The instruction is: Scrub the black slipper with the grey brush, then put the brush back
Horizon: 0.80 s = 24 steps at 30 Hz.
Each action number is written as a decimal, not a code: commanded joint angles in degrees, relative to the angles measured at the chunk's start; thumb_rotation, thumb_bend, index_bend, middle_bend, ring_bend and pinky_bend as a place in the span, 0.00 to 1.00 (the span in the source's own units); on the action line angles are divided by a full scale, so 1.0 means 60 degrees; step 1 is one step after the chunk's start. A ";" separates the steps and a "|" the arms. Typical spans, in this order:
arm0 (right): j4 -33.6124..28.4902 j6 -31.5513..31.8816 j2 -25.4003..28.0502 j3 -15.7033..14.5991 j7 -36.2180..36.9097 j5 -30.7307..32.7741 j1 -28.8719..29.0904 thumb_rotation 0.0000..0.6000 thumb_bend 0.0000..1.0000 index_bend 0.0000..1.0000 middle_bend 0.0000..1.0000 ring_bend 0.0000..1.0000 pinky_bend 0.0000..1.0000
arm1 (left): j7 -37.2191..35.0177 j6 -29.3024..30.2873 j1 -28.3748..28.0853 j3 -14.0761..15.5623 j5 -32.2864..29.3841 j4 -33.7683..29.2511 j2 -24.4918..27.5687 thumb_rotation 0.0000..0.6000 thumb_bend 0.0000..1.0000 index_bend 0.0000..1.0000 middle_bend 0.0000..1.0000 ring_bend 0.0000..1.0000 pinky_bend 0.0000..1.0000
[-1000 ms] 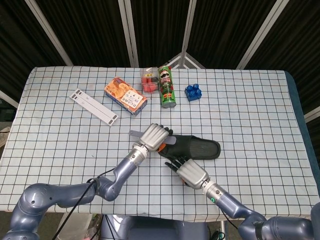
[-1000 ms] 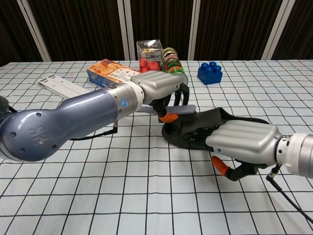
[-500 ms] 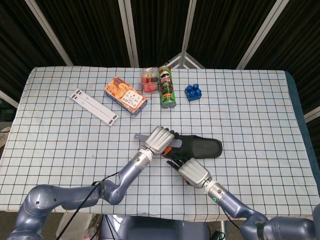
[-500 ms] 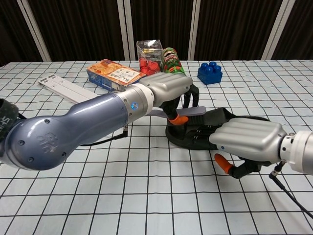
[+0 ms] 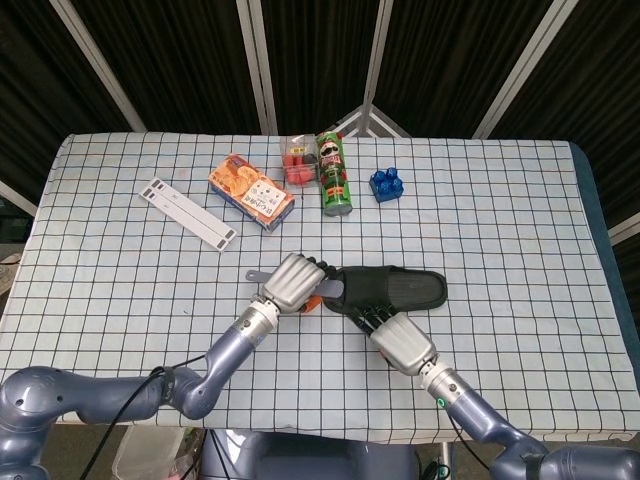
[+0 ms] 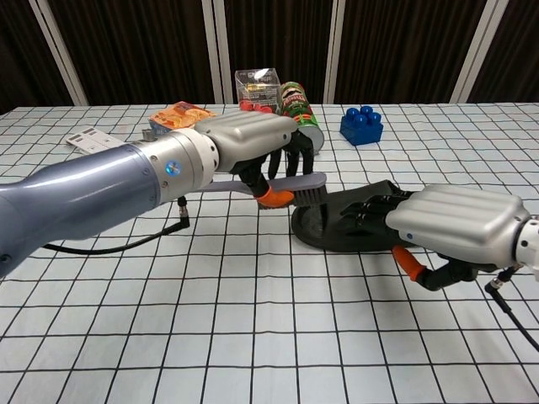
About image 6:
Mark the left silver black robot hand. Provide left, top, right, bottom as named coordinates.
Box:
left=194, top=109, right=315, bottom=210

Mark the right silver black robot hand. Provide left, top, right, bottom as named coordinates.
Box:
left=339, top=183, right=531, bottom=292

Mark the grey scrub brush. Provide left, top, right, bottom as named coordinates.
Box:
left=201, top=171, right=328, bottom=208

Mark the black slipper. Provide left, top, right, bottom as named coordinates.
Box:
left=291, top=179, right=439, bottom=253

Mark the clear box with red caps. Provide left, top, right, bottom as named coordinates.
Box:
left=234, top=66, right=282, bottom=114

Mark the green Pringles can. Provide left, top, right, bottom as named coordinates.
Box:
left=280, top=81, right=325, bottom=157

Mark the orange blue cracker box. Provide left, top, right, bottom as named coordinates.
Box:
left=147, top=100, right=218, bottom=138

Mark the blue building block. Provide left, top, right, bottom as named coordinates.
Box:
left=339, top=105, right=385, bottom=147

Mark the white flat strip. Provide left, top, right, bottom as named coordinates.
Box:
left=65, top=125, right=127, bottom=155

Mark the white checkered tablecloth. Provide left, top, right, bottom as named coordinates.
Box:
left=0, top=102, right=539, bottom=404

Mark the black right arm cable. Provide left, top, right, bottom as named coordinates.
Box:
left=483, top=268, right=539, bottom=353

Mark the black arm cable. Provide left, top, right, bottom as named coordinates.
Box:
left=44, top=196, right=191, bottom=256
left=483, top=268, right=539, bottom=353

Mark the black folding screen white frame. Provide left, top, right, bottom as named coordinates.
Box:
left=0, top=0, right=539, bottom=115

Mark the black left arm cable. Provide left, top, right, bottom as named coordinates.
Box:
left=44, top=196, right=191, bottom=256

